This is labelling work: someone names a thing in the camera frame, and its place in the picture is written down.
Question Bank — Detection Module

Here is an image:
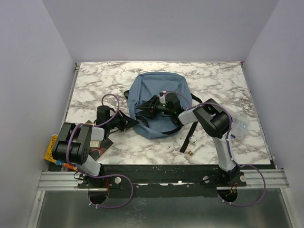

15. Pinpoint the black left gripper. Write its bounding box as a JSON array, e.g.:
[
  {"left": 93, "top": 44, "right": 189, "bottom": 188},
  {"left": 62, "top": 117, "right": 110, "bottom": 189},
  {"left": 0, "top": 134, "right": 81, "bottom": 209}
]
[{"left": 107, "top": 109, "right": 139, "bottom": 132}]

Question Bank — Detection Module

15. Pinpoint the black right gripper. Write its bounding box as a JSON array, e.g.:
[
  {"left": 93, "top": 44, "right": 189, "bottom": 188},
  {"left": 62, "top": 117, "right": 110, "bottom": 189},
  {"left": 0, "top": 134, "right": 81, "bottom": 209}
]
[{"left": 136, "top": 96, "right": 173, "bottom": 120}]

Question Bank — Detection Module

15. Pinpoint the blue student backpack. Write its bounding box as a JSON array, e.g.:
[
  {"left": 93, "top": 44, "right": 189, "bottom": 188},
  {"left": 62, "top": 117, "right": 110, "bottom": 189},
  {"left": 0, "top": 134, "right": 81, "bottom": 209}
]
[{"left": 124, "top": 72, "right": 202, "bottom": 140}]

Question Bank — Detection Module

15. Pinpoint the dark red notebook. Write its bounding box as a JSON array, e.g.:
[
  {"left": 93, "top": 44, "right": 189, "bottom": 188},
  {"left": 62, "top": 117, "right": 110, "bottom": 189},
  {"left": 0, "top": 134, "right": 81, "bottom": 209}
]
[{"left": 89, "top": 139, "right": 113, "bottom": 161}]

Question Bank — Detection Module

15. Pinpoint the yellow treehouse book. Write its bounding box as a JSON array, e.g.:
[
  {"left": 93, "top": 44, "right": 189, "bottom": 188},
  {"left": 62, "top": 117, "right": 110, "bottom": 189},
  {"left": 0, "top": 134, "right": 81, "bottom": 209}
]
[{"left": 43, "top": 134, "right": 79, "bottom": 172}]

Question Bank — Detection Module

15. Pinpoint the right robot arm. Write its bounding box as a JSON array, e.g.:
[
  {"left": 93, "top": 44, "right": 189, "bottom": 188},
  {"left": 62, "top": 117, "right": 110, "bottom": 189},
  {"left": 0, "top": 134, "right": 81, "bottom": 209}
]
[{"left": 135, "top": 93, "right": 240, "bottom": 186}]

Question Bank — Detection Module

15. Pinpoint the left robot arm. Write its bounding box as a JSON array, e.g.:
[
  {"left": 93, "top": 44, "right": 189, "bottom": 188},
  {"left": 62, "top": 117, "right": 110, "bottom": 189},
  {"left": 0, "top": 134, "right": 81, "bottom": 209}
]
[{"left": 52, "top": 105, "right": 139, "bottom": 188}]

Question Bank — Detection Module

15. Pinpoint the yellow illustrated book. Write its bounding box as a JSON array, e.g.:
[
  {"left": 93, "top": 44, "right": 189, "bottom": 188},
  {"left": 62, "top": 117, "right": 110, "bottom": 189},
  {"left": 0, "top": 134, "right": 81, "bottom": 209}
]
[{"left": 86, "top": 120, "right": 101, "bottom": 148}]

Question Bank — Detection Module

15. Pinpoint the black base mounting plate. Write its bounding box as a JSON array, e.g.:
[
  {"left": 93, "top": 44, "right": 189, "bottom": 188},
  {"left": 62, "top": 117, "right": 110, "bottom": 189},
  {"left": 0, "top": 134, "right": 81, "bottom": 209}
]
[{"left": 47, "top": 163, "right": 278, "bottom": 199}]

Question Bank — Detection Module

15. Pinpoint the clear plastic packet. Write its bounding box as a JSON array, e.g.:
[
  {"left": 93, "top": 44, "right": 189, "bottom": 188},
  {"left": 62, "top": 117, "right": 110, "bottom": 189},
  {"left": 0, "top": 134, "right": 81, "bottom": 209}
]
[{"left": 231, "top": 116, "right": 250, "bottom": 140}]

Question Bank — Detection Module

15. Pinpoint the aluminium frame rail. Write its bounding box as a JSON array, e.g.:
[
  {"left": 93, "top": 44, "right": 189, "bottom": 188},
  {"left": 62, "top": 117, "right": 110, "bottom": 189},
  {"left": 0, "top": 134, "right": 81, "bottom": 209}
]
[{"left": 37, "top": 170, "right": 88, "bottom": 190}]

